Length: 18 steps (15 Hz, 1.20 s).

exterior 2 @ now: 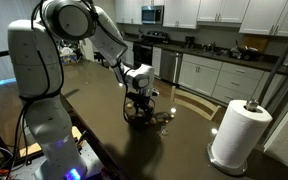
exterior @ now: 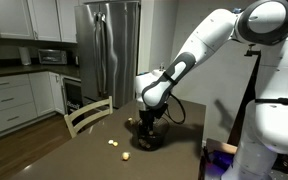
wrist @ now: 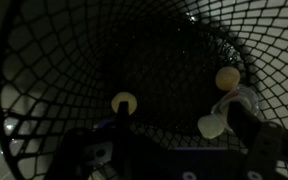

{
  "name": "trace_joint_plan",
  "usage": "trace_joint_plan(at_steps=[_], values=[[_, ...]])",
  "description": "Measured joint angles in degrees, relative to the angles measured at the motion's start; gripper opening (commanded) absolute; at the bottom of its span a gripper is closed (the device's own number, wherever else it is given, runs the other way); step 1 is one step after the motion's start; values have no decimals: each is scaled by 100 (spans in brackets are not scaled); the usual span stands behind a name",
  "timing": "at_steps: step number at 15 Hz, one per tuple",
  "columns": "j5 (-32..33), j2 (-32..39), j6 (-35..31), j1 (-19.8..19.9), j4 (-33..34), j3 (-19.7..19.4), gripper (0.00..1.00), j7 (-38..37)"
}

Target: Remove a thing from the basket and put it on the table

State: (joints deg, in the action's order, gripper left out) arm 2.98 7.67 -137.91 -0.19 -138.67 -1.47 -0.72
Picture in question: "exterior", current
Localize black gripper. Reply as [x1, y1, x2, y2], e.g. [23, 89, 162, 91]
[138, 103, 169, 137]

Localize white wooden chair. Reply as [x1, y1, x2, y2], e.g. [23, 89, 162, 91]
[63, 95, 114, 139]

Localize stainless steel refrigerator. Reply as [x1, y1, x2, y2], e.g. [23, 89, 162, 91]
[74, 0, 141, 110]

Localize silver toaster oven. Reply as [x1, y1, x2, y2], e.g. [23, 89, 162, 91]
[37, 48, 69, 66]

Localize white lower kitchen cabinets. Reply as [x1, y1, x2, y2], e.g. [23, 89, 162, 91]
[0, 71, 67, 140]

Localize white kitchen cabinets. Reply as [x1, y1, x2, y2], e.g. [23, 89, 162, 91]
[0, 0, 80, 44]
[0, 71, 67, 140]

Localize small white paper roll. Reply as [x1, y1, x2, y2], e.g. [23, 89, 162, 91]
[18, 46, 33, 67]

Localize white upper kitchen cabinets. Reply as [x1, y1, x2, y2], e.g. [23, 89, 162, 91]
[0, 0, 80, 44]

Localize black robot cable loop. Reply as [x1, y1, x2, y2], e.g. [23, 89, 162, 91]
[165, 94, 187, 126]

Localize black camera stand post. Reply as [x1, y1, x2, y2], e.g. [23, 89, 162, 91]
[226, 44, 262, 147]

